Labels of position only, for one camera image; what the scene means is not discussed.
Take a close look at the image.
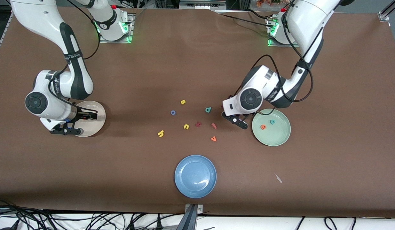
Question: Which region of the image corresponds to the beige brown plate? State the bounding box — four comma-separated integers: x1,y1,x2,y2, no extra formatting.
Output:
73,100,107,138

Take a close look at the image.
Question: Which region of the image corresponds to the light green plate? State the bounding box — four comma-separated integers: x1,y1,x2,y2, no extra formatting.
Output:
251,108,291,147

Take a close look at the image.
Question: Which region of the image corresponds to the brown paper table cover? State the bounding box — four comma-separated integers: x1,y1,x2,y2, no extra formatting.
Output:
0,6,395,218

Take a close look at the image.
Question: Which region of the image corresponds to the blue plate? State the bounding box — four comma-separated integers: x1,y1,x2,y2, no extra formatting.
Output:
174,155,217,199

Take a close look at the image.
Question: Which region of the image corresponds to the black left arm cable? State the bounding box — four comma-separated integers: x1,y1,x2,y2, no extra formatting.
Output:
229,13,313,125

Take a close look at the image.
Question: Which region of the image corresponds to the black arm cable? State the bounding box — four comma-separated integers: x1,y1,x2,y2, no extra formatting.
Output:
49,0,100,114
229,13,313,125

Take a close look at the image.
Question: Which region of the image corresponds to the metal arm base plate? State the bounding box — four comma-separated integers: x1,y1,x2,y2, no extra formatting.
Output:
99,13,134,43
267,18,295,48

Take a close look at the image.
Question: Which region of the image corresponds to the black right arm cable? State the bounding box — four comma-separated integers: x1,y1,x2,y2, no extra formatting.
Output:
49,0,100,114

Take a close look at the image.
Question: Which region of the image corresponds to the black base cable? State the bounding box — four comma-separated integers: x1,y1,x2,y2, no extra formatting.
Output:
215,12,274,27
245,9,274,23

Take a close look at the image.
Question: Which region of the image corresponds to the silver mount bracket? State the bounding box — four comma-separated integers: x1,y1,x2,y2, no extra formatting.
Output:
185,204,204,214

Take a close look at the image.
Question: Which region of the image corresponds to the aluminium table frame rail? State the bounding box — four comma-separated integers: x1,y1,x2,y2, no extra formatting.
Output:
377,0,395,22
0,11,14,64

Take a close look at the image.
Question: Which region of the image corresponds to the silver frame bar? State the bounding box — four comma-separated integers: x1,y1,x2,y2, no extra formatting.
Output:
179,0,227,11

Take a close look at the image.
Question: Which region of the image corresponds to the dark aluminium mount post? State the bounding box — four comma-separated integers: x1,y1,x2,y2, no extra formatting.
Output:
179,204,198,230

